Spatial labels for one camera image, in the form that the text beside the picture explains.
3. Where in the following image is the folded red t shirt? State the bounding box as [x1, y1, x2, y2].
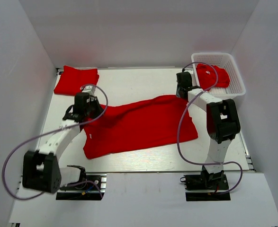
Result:
[54, 65, 99, 96]

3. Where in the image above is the red t shirt in basket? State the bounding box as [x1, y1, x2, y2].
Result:
[196, 64, 230, 90]

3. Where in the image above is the white plastic basket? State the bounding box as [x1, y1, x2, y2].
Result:
[191, 52, 246, 99]

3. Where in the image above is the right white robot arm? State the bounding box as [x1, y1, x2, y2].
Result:
[176, 71, 241, 192]

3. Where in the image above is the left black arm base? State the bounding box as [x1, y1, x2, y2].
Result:
[56, 173, 107, 201]

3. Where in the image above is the red t shirt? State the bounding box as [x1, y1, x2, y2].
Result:
[54, 65, 99, 96]
[196, 64, 230, 90]
[83, 95, 198, 159]

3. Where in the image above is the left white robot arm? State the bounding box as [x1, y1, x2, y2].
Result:
[22, 92, 104, 194]

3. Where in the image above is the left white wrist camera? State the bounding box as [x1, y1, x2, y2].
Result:
[80, 84, 96, 96]

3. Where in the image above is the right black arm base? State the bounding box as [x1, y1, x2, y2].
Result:
[180, 175, 231, 202]

